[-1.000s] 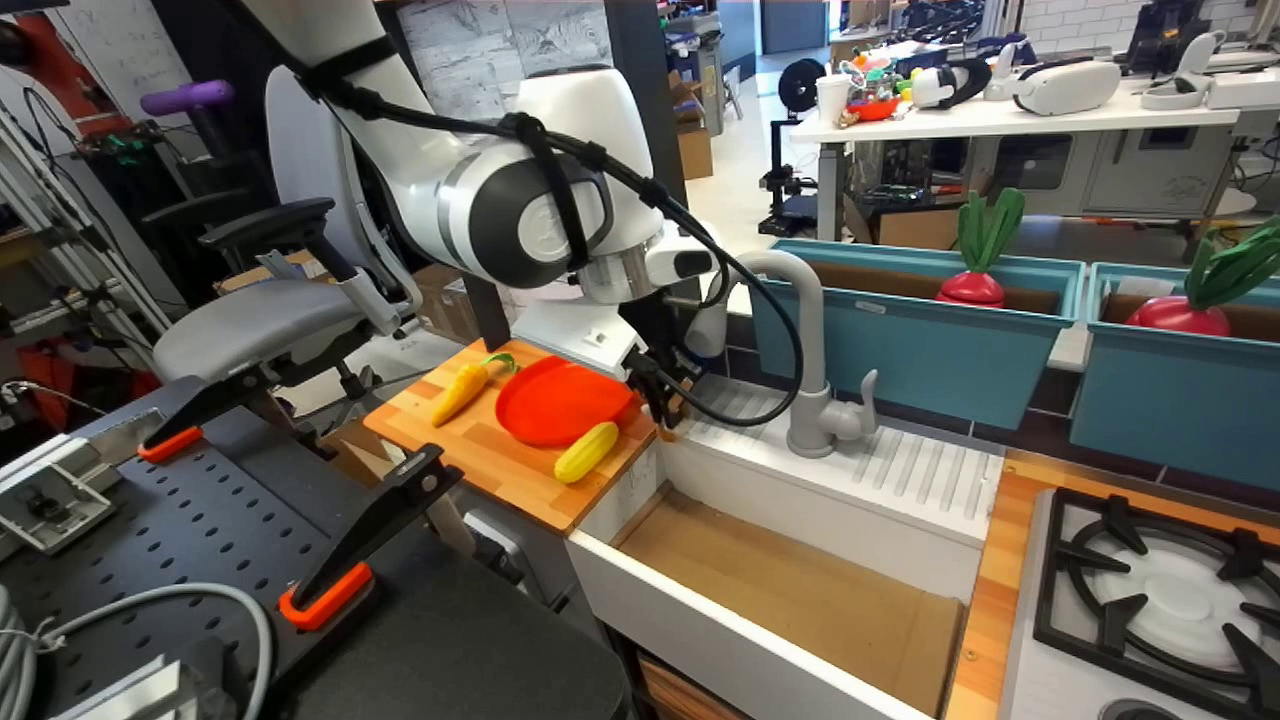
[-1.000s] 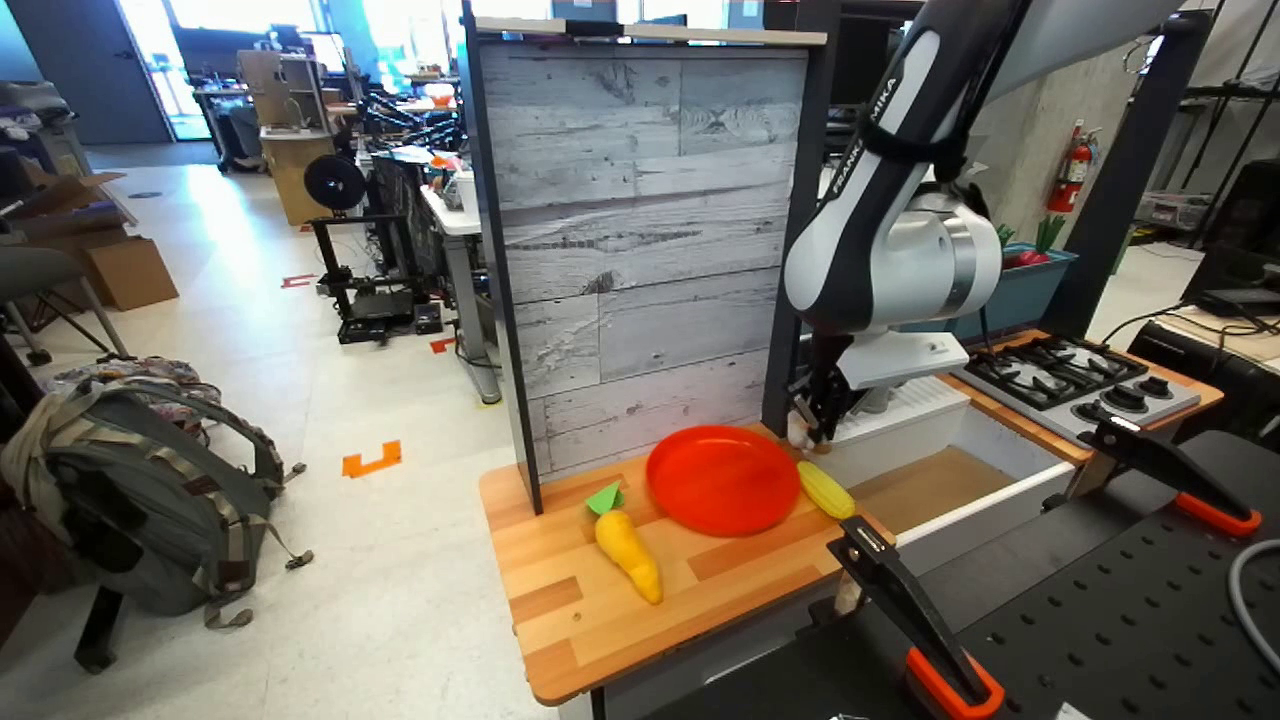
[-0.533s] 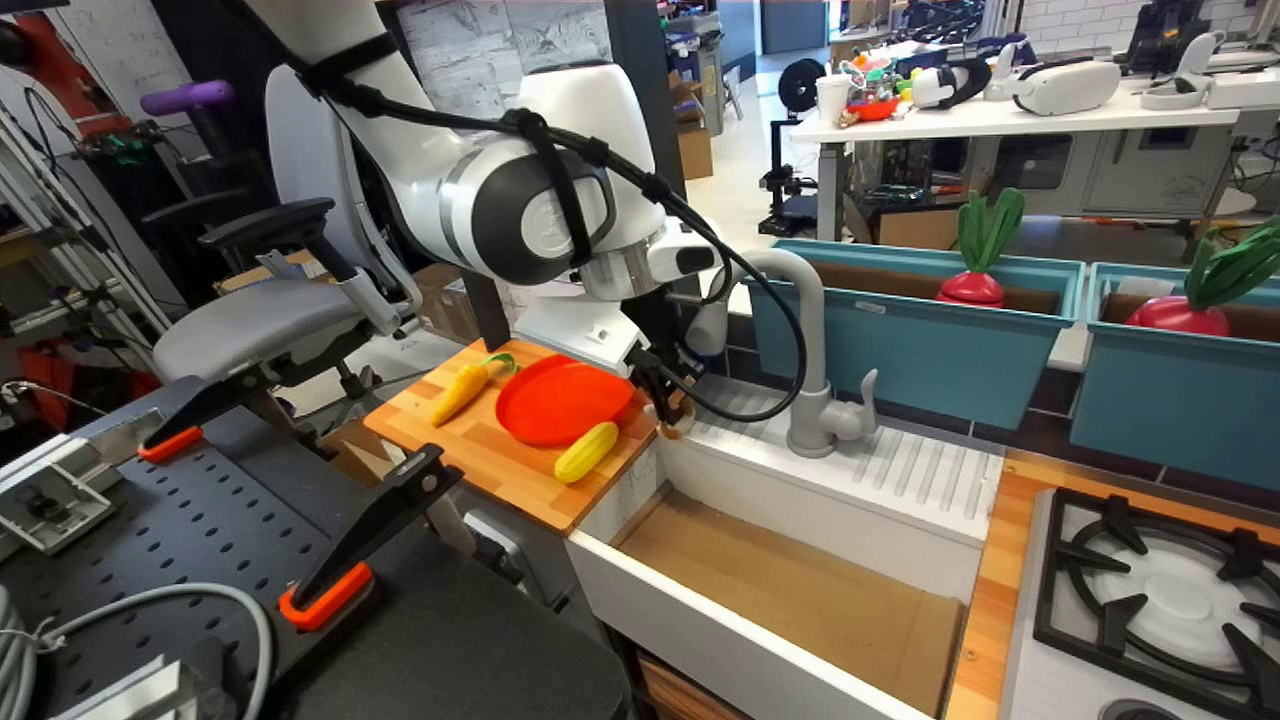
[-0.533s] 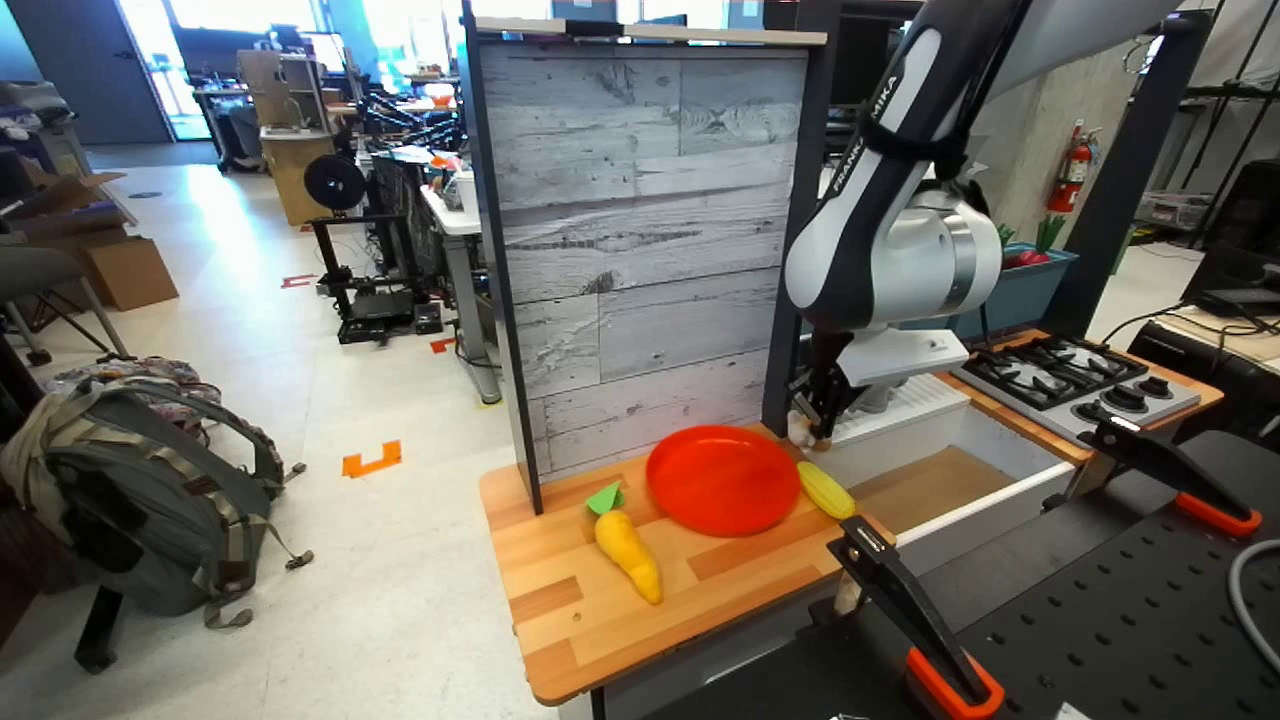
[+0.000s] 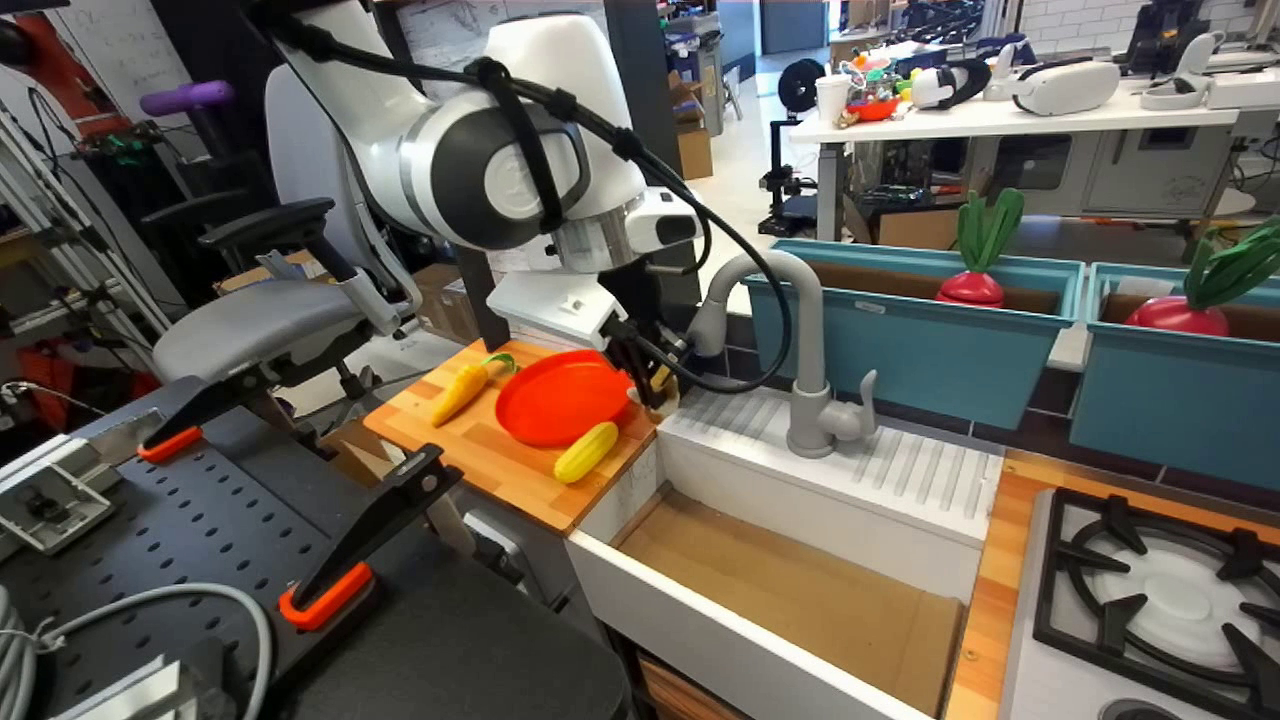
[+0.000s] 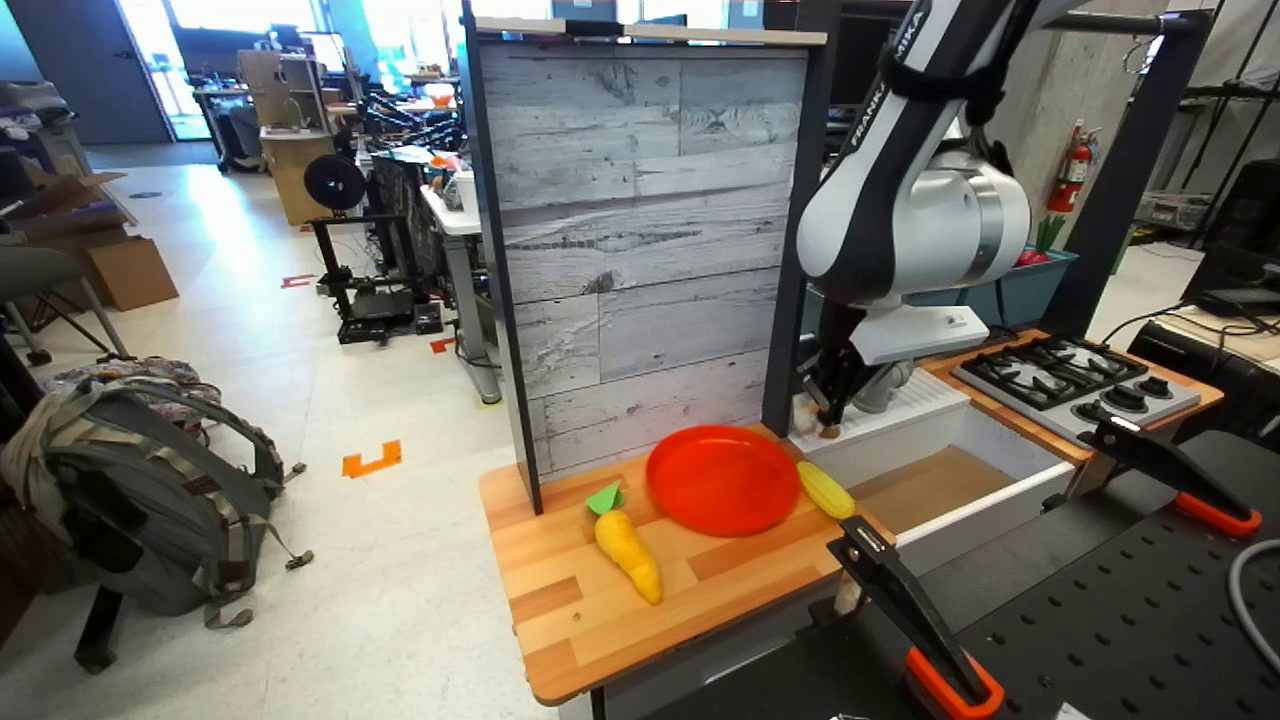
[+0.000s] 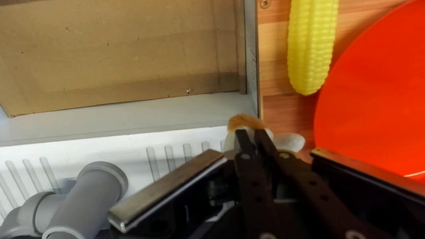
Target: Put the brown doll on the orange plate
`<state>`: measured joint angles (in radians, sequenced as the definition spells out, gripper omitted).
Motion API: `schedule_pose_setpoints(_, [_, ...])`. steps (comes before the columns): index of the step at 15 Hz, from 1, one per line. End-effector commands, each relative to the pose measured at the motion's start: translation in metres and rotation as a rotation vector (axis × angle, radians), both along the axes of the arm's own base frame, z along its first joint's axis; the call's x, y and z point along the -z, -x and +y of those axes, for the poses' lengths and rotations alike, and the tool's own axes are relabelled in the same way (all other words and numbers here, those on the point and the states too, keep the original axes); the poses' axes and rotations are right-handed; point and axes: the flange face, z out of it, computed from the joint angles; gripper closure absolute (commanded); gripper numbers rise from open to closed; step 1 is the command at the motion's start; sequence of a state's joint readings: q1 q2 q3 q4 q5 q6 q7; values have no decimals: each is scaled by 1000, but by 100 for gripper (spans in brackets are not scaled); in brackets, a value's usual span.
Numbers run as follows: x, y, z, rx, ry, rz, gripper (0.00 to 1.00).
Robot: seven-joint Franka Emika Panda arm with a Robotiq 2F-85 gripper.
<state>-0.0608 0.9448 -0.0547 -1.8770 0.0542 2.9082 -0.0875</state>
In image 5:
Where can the orange plate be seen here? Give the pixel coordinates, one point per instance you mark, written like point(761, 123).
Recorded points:
point(561, 398)

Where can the black stove grate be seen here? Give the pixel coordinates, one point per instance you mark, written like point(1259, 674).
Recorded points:
point(1067, 584)

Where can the cardboard box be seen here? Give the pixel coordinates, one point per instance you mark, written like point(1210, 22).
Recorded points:
point(694, 148)

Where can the black perforated table plate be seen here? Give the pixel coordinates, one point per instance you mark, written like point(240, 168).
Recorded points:
point(172, 533)

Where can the yellow corn toy green leaves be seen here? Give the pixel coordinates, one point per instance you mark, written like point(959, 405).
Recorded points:
point(461, 390)

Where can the colourful toy pile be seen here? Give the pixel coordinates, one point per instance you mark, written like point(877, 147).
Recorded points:
point(874, 96)

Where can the small black orange clamp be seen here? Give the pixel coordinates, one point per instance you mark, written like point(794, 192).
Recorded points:
point(201, 415)

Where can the white toy sink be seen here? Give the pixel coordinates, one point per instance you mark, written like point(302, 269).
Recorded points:
point(801, 533)

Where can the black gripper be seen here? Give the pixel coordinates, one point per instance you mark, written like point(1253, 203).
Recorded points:
point(634, 342)

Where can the black vertical post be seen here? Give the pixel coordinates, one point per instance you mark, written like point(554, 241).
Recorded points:
point(655, 83)

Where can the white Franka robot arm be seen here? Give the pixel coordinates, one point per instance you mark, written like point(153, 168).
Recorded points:
point(440, 147)

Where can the silver metal bracket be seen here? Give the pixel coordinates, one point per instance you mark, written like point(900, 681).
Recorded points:
point(44, 504)

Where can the aluminium frame rails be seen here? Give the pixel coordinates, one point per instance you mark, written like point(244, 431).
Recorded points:
point(67, 215)

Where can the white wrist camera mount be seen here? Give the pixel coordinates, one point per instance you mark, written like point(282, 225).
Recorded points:
point(554, 313)

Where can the wide teal planter box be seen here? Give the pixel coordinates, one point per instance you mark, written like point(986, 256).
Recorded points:
point(922, 353)

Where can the white stove top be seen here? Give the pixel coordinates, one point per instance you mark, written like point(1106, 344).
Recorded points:
point(1052, 681)

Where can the large red radish toy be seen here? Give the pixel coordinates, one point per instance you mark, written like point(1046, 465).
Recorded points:
point(1203, 295)

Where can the wooden cutting board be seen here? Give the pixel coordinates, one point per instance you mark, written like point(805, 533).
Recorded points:
point(492, 465)

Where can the brown doll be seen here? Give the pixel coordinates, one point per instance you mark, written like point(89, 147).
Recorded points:
point(661, 387)

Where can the large black orange clamp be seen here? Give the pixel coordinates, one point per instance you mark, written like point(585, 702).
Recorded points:
point(374, 524)

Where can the grey office chair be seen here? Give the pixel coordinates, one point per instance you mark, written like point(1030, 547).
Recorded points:
point(266, 320)

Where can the small red radish toy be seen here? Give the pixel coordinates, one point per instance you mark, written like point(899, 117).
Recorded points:
point(983, 260)

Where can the white VR headset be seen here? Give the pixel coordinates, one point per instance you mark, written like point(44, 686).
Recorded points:
point(1067, 85)

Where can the grey toy faucet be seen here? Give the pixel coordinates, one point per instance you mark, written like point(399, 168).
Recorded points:
point(805, 360)

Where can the white background table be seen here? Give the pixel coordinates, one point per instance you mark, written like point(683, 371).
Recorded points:
point(1012, 123)

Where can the white cup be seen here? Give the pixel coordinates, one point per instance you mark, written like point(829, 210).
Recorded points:
point(833, 96)

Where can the plain yellow toy vegetable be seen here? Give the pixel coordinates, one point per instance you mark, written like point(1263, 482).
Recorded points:
point(585, 455)

